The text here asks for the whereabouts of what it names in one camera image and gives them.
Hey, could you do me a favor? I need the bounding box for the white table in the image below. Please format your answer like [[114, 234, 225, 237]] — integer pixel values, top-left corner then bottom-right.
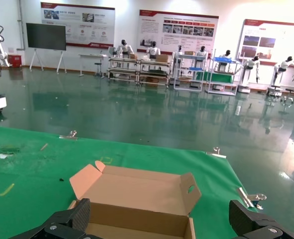
[[78, 53, 108, 78]]

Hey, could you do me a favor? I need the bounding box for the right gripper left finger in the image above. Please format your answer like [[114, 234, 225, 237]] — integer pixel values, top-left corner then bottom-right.
[[9, 198, 92, 239]]

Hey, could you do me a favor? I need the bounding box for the red white wall info board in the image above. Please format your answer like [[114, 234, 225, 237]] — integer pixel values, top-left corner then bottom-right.
[[138, 9, 219, 54], [40, 1, 116, 48], [237, 18, 294, 66]]

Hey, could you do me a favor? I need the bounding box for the green table cloth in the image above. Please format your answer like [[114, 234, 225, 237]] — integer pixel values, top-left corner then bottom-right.
[[0, 124, 287, 239]]

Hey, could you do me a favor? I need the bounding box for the black stool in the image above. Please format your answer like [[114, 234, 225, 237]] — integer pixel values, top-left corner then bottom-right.
[[94, 62, 106, 79]]

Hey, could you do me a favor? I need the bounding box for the red box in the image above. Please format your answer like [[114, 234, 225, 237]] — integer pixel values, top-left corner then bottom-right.
[[7, 54, 22, 68]]

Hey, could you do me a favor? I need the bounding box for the white humanoid robot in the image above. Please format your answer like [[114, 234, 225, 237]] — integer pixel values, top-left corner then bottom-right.
[[219, 49, 235, 72], [195, 46, 209, 64], [266, 56, 294, 97], [113, 39, 135, 60], [171, 45, 185, 75], [238, 56, 262, 94], [146, 41, 162, 60]]

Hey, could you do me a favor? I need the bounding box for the small cardboard box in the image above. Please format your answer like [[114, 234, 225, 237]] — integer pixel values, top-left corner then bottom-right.
[[67, 160, 202, 239]]

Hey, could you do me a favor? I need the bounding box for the white shelving rack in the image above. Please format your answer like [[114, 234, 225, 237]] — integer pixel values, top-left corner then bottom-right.
[[172, 53, 208, 93], [205, 56, 242, 97]]

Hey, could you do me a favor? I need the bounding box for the gray wall pipe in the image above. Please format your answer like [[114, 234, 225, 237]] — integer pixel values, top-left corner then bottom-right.
[[17, 0, 25, 50]]

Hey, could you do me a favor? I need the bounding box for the black display on white stand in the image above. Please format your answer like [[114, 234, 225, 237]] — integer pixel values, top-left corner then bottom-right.
[[26, 22, 68, 74]]

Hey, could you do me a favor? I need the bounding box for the metal workbench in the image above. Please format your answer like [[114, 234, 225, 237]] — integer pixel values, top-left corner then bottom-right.
[[138, 59, 172, 88], [108, 56, 141, 83]]

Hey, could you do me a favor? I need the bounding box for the dark green tape scrap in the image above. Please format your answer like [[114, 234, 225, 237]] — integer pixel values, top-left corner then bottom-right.
[[0, 144, 21, 154]]

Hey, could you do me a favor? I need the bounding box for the silver binder clip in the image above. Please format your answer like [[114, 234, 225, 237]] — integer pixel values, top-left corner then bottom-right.
[[237, 187, 268, 209], [206, 146, 227, 159], [59, 129, 78, 140]]

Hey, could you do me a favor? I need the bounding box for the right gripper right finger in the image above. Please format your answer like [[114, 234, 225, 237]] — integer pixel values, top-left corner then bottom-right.
[[228, 199, 294, 239]]

